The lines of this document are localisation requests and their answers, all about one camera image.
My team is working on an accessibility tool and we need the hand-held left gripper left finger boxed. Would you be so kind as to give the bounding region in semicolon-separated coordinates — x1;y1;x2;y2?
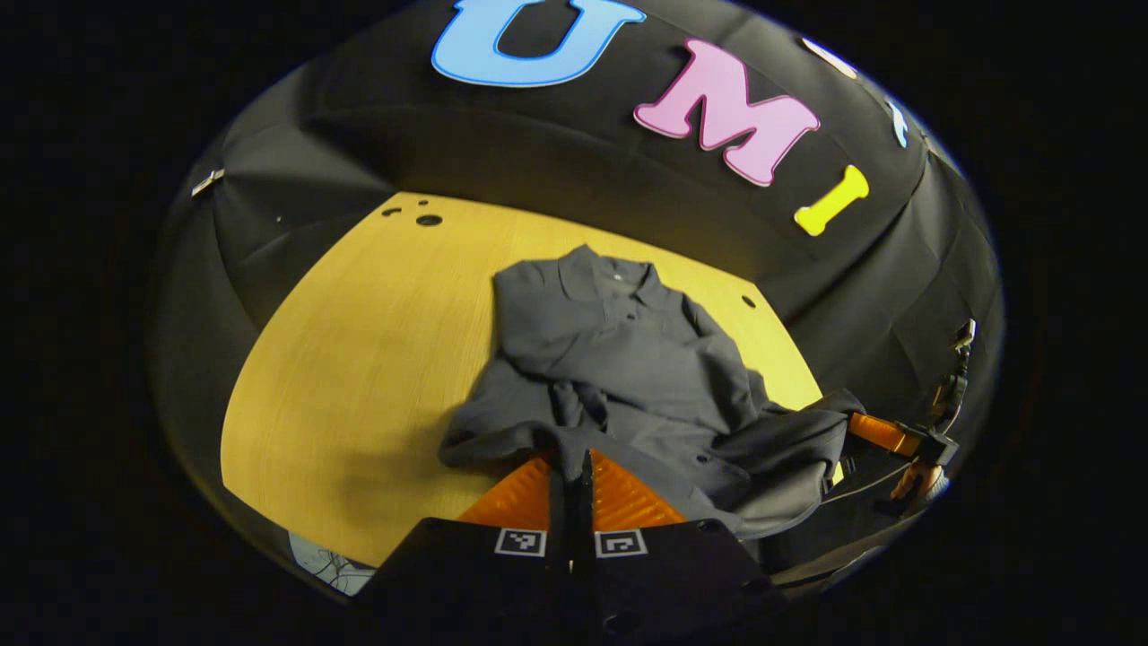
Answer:
357;449;577;633

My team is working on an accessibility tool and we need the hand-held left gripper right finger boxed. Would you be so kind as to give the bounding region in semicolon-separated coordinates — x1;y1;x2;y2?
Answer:
574;449;792;633

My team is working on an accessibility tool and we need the grey button shirt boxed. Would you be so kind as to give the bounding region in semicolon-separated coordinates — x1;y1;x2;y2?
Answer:
438;244;867;541

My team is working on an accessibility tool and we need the black backdrop cloth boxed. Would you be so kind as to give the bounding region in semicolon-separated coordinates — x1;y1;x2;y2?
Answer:
148;0;1005;575

